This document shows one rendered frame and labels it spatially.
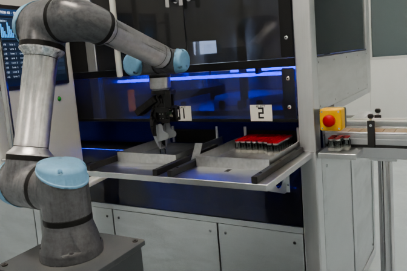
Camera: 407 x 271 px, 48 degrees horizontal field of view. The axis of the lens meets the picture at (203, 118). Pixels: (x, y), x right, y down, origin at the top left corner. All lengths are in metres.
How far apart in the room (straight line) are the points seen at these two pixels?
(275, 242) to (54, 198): 0.95
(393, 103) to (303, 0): 4.71
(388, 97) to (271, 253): 4.61
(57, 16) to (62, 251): 0.56
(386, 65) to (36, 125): 5.36
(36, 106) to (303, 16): 0.90
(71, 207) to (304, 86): 0.88
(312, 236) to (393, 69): 4.63
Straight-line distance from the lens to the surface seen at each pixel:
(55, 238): 1.15
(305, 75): 1.61
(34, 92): 1.24
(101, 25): 1.21
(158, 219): 2.04
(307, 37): 1.60
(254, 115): 1.69
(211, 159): 1.50
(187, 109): 1.83
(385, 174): 1.76
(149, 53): 1.36
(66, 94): 2.08
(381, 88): 6.24
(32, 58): 1.26
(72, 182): 1.11
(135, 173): 1.52
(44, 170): 1.11
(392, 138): 1.68
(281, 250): 1.81
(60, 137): 2.04
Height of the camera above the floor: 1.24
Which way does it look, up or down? 8 degrees down
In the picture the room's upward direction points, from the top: 5 degrees counter-clockwise
